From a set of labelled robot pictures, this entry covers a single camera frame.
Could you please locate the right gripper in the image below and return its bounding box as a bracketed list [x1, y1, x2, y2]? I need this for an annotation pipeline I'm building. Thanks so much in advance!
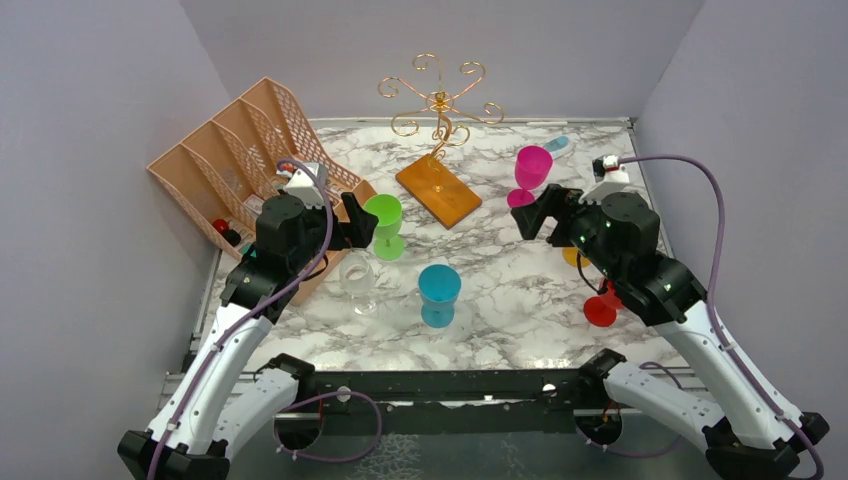
[512, 182, 624, 282]

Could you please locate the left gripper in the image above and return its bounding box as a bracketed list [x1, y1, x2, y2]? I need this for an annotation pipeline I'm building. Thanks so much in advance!
[290, 192, 378, 272]

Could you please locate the green wine glass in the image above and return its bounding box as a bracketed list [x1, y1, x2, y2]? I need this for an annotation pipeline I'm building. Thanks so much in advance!
[364, 194, 405, 261]

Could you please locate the clear wine glass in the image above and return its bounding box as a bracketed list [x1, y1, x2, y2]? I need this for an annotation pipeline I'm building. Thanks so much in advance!
[338, 253, 377, 315]

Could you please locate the blue wine glass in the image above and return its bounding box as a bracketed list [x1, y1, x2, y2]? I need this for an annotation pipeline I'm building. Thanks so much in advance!
[418, 264, 462, 328]

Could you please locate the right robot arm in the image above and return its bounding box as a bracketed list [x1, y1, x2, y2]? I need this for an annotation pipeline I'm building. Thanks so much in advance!
[511, 185, 829, 479]

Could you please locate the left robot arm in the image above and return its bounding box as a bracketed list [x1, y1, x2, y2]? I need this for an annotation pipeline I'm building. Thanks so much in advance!
[117, 192, 378, 479]

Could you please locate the magenta wine glass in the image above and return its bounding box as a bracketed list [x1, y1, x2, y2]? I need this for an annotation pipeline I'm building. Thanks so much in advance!
[506, 145, 554, 208]

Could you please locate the yellow wine glass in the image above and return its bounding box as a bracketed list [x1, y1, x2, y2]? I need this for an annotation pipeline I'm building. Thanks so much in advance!
[562, 247, 591, 268]

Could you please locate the gold wine glass rack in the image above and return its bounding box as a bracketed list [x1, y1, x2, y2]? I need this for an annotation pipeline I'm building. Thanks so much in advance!
[377, 52, 505, 230]

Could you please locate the red wine glass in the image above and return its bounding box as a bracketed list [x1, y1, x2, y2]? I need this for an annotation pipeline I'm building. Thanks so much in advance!
[583, 279, 624, 328]

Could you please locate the small blue white package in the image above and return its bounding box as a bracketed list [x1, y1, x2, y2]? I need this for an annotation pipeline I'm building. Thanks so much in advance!
[542, 135, 574, 160]

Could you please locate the small card box in organizer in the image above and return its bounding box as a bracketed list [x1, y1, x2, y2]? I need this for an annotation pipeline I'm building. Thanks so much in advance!
[243, 194, 265, 216]

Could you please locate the red black item in organizer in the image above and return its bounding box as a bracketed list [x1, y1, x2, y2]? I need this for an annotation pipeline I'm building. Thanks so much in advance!
[212, 218, 242, 247]

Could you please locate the pink plastic desk organizer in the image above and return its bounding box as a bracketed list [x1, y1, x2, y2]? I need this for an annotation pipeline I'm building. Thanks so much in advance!
[146, 76, 379, 307]

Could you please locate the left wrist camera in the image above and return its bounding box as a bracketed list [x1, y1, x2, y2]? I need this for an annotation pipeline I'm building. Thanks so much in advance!
[283, 162, 328, 209]

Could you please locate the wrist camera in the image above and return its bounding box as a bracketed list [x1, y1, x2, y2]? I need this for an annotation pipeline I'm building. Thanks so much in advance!
[283, 162, 328, 209]
[579, 155, 630, 204]

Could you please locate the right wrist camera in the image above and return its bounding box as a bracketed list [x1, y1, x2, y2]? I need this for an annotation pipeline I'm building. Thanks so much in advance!
[579, 155, 630, 204]

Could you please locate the black mounting rail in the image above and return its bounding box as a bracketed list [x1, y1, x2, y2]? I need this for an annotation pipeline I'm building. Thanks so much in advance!
[158, 367, 717, 439]

